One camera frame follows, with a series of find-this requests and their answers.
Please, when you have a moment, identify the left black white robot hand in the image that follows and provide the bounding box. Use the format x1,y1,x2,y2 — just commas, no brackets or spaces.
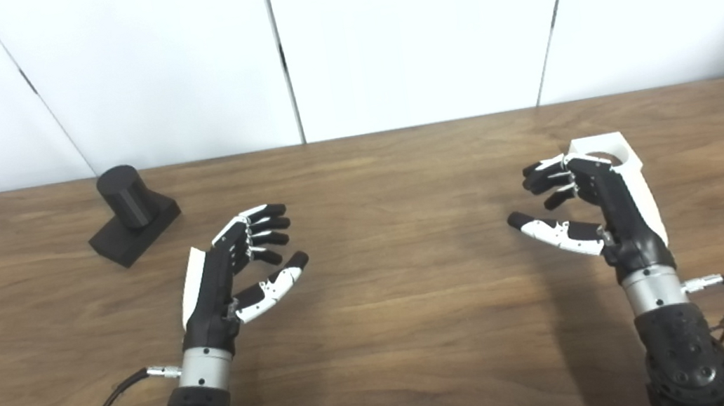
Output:
166,199,321,362

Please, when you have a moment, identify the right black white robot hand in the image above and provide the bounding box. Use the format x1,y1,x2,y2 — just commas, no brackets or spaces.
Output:
500,140,678,299

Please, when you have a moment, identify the white square piece with hole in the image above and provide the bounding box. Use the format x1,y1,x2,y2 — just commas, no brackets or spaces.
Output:
564,130,642,179

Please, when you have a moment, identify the black cylinder peg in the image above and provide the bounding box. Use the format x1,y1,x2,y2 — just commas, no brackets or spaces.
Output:
79,158,189,273

